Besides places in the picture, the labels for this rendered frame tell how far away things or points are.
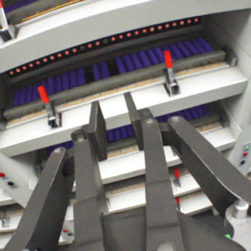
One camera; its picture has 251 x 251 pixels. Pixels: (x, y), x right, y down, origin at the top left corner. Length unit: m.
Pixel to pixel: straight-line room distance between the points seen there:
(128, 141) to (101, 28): 0.34
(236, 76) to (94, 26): 0.33
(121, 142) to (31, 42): 0.36
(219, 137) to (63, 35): 0.49
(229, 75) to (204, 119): 0.17
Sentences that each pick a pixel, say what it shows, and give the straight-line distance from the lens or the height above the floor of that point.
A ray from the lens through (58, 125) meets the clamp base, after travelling 0.44.
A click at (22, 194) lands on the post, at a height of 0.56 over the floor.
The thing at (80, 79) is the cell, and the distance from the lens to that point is 0.49.
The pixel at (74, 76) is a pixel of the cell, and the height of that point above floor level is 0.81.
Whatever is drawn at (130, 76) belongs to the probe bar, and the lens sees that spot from 0.45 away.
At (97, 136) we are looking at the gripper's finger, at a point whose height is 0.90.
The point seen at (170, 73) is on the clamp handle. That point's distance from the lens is 0.42.
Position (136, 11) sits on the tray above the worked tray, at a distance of 0.35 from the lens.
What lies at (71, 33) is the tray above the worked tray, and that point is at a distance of 0.35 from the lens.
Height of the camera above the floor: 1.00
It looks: 40 degrees down
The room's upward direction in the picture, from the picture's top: 17 degrees counter-clockwise
